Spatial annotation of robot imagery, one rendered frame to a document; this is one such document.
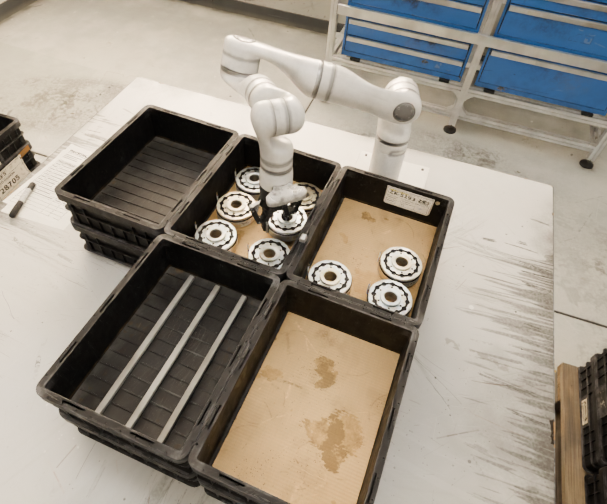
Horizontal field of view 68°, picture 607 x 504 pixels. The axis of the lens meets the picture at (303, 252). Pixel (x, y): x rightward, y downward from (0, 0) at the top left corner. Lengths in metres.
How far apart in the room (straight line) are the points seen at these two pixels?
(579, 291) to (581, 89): 1.12
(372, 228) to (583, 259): 1.63
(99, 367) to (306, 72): 0.80
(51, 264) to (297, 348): 0.73
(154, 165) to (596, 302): 2.03
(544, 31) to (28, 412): 2.68
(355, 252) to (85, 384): 0.67
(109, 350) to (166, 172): 0.55
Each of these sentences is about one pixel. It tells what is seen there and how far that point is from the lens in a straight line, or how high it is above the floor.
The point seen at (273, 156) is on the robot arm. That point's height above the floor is 1.11.
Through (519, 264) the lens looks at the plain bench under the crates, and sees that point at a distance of 1.46.
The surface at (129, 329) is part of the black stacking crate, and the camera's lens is 1.06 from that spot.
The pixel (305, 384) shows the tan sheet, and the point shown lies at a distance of 0.96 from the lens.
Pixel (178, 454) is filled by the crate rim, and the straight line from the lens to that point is 0.83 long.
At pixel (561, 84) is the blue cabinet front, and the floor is 0.44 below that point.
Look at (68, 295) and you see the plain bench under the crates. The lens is 1.31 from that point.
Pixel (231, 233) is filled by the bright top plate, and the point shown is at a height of 0.86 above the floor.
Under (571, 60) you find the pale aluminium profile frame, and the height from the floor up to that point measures 0.59.
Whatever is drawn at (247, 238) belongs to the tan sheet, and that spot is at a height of 0.83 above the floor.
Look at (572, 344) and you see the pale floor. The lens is 2.32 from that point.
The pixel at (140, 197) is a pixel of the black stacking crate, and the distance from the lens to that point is 1.30.
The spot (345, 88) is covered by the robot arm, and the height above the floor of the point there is 1.10.
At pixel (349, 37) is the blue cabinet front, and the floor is 0.44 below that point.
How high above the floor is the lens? 1.72
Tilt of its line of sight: 52 degrees down
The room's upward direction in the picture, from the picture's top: 6 degrees clockwise
